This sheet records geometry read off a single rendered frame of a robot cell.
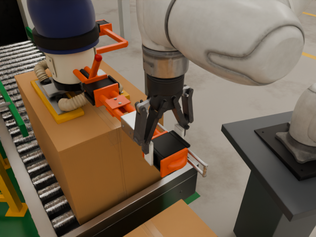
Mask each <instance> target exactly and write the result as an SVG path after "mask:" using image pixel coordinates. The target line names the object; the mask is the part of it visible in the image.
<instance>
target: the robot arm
mask: <svg viewBox="0 0 316 237"><path fill-rule="evenodd" d="M311 2H312V0H136V14H137V22H138V28H139V31H140V34H141V38H142V59H143V69H144V71H145V72H146V73H147V88H148V92H149V93H148V96H147V100H145V101H144V102H142V103H140V102H136V103H135V104H134V105H135V109H136V116H135V124H134V135H133V140H134V141H135V142H136V143H137V144H138V145H139V146H142V152H143V153H144V159H145V160H146V161H147V162H148V163H149V165H150V166H152V165H153V142H152V141H151V139H152V137H153V134H154V132H155V129H156V126H157V124H158V121H159V119H161V118H162V116H163V113H164V112H166V111H168V110H172V112H173V114H174V116H175V118H176V120H177V122H178V123H179V124H178V123H175V126H174V131H175V132H176V133H177V134H178V135H179V136H180V137H182V138H183V139H184V136H185V135H186V130H188V129H189V127H190V126H189V125H188V123H192V122H193V121H194V118H193V106H192V95H193V91H194V90H193V89H192V88H191V87H189V86H188V85H186V84H185V85H184V75H185V73H186V72H187V71H188V69H189V60H190V61H192V62H193V63H194V64H196V65H197V66H199V67H201V68H203V69H204V70H206V71H208V72H210V73H212V74H214V75H216V76H218V77H220V78H222V79H225V80H228V81H231V82H234V83H237V84H241V85H247V86H265V85H268V84H271V83H273V82H275V81H277V80H279V79H281V78H283V77H284V76H286V75H287V74H288V73H289V72H290V71H291V70H292V69H293V68H294V67H295V66H296V64H297V63H298V61H299V59H300V57H301V55H302V52H303V48H304V44H305V33H304V30H303V27H302V25H301V23H300V21H299V19H298V16H299V15H300V14H301V13H303V12H304V11H305V10H306V8H307V7H308V6H309V5H310V3H311ZM180 97H181V98H182V110H183V112H182V110H181V106H180V104H179V99H180ZM149 106H150V107H149ZM148 107H149V110H148ZM148 112H149V114H148V117H147V113H148ZM287 127H288V129H289V131H288V132H278V133H276V136H275V137H276V138H277V139H278V140H280V141H281V142H282V144H283V145H284V146H285V147H286V148H287V149H288V150H289V151H290V152H291V154H292V155H293V156H294V158H295V160H296V162H298V163H300V164H303V163H305V162H307V161H312V160H316V83H314V84H313V85H311V86H310V87H309V88H308V89H306V90H305V91H304V92H303V93H302V94H301V96H300V97H299V99H298V100H297V102H296V105H295V107H294V110H293V113H292V118H291V121H290V122H288V123H287Z"/></svg>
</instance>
